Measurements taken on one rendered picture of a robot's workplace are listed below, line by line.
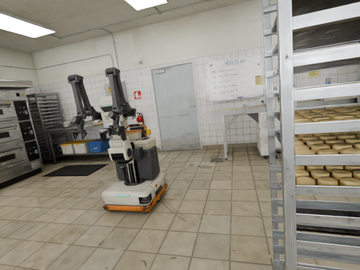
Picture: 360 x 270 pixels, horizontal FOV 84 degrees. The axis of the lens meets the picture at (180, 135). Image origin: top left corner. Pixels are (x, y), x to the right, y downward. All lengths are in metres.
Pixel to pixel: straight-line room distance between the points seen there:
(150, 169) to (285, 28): 2.25
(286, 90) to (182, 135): 4.44
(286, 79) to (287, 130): 0.13
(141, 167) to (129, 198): 0.41
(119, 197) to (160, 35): 3.75
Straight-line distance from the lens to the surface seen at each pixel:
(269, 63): 1.04
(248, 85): 4.66
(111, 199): 2.62
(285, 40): 0.60
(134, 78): 5.25
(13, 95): 5.36
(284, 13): 0.61
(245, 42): 4.77
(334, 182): 0.74
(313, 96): 0.63
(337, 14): 0.66
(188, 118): 4.84
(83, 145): 5.51
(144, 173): 2.65
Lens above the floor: 1.26
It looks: 10 degrees down
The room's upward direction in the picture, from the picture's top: 7 degrees counter-clockwise
